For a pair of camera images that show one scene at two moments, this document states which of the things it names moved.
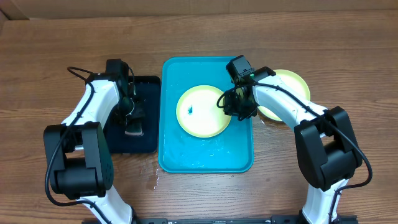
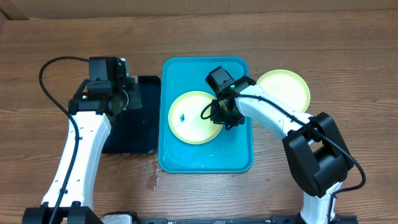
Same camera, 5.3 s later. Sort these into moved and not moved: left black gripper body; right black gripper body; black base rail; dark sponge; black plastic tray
Moved: left black gripper body; dark sponge; right black gripper body
Not moved: black base rail; black plastic tray
